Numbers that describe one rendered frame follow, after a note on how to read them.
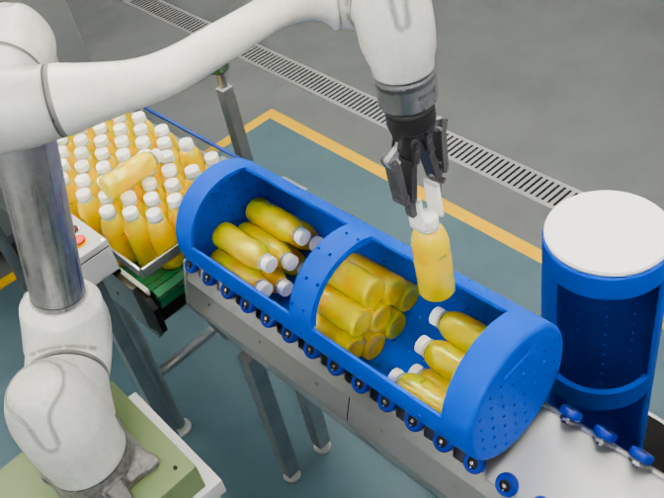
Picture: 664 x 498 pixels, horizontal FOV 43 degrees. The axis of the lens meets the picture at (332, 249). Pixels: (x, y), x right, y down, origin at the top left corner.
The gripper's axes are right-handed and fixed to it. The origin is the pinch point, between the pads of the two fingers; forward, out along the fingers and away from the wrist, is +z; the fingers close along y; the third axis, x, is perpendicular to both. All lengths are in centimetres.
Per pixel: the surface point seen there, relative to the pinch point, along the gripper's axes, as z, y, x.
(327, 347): 36.4, -13.8, 19.4
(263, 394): 98, -9, 69
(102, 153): 36, -3, 122
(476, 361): 25.0, -5.7, -12.8
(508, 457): 54, -4, -16
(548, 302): 61, 39, 4
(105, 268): 41, -27, 87
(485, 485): 54, -11, -16
